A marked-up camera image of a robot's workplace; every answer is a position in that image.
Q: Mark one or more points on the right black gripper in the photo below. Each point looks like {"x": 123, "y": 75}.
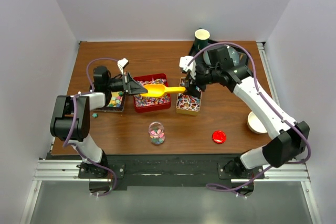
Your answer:
{"x": 197, "y": 83}

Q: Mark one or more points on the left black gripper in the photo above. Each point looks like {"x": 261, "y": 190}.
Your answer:
{"x": 132, "y": 87}

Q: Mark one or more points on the gold tin of lollipops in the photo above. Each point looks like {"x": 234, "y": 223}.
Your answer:
{"x": 188, "y": 104}

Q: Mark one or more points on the tin of star candies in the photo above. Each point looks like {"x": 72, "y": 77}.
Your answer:
{"x": 116, "y": 103}

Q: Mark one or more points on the yellow plastic scoop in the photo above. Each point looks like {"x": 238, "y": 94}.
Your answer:
{"x": 159, "y": 90}

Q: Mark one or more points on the clear plastic jar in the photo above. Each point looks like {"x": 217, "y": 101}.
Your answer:
{"x": 156, "y": 133}

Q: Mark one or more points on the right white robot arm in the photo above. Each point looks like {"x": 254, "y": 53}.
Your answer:
{"x": 221, "y": 63}

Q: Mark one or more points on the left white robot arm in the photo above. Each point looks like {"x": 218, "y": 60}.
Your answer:
{"x": 70, "y": 121}

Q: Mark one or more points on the black serving tray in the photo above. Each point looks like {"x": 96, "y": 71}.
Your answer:
{"x": 194, "y": 48}

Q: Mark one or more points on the red jar lid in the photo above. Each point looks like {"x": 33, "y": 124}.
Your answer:
{"x": 219, "y": 137}

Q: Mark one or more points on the dark green paper cup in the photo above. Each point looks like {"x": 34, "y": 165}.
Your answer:
{"x": 201, "y": 37}

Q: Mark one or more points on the dark teal plate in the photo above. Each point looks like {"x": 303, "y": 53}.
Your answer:
{"x": 231, "y": 51}

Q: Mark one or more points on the white bowl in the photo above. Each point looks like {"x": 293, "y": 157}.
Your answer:
{"x": 254, "y": 124}

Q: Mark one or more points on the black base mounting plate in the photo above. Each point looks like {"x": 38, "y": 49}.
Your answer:
{"x": 180, "y": 170}

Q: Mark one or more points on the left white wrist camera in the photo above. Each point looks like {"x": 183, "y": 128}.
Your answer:
{"x": 122, "y": 64}

